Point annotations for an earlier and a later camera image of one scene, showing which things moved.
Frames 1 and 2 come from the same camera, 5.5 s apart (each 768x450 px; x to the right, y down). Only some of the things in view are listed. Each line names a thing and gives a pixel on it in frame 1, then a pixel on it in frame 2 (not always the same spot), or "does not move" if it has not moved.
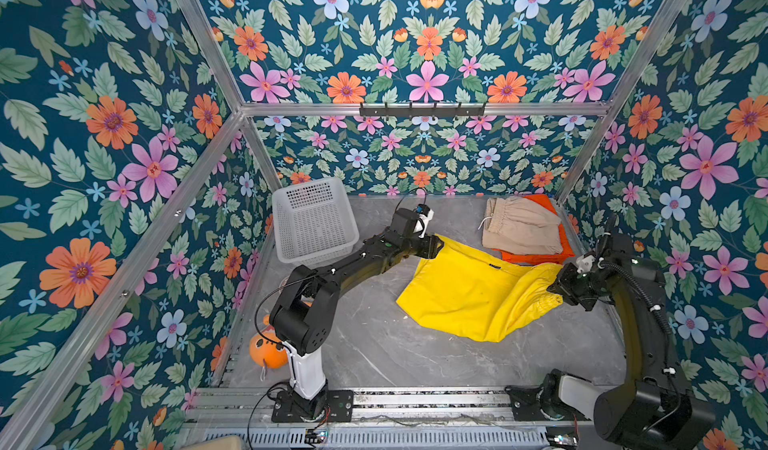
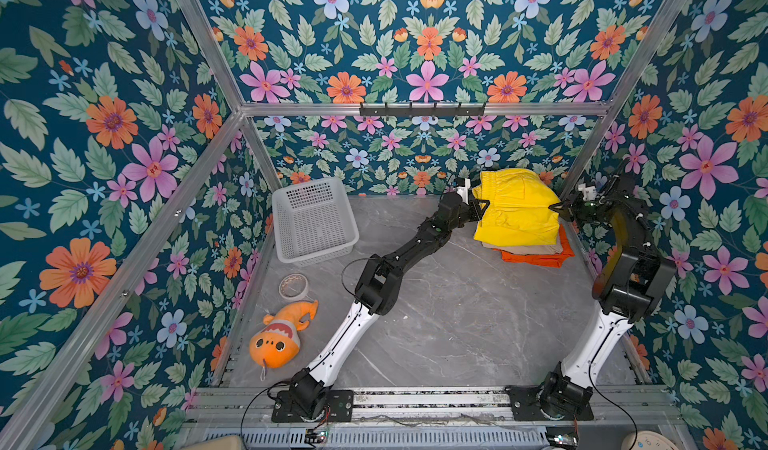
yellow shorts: x=481 y=299 -> x=518 y=212
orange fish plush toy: x=267 y=349 does not move
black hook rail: x=421 y=112 does not move
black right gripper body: x=577 y=286 -> x=585 y=211
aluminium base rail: x=474 y=418 does not move
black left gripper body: x=426 y=246 -> x=466 y=211
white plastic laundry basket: x=314 y=222 does not move
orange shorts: x=567 y=251 does not move
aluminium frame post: x=219 y=66 does not move
